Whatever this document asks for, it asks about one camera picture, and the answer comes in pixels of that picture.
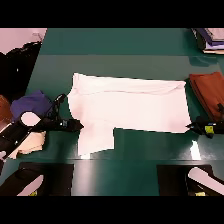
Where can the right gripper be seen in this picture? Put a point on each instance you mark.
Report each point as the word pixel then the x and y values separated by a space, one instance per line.
pixel 205 127

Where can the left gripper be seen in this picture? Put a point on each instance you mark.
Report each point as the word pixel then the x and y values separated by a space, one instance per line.
pixel 63 125

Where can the white T-shirt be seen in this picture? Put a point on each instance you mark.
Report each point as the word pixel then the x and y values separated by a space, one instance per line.
pixel 133 105

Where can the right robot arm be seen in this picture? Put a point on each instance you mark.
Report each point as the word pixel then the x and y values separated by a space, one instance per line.
pixel 206 178

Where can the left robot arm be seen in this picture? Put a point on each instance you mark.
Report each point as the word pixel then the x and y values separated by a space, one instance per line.
pixel 29 119

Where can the cream garment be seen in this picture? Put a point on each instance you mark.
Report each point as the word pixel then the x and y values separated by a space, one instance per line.
pixel 31 143

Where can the rust orange garment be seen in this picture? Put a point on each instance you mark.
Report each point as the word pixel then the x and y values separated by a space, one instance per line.
pixel 211 90

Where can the purple garment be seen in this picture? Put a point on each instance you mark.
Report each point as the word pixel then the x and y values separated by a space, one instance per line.
pixel 31 102

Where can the brown garment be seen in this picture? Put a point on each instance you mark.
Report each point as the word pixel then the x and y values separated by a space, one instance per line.
pixel 4 108

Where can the black garment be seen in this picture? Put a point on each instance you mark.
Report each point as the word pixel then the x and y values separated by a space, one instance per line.
pixel 18 71

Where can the pale grey garment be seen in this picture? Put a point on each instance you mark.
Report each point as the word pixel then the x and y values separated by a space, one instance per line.
pixel 216 34

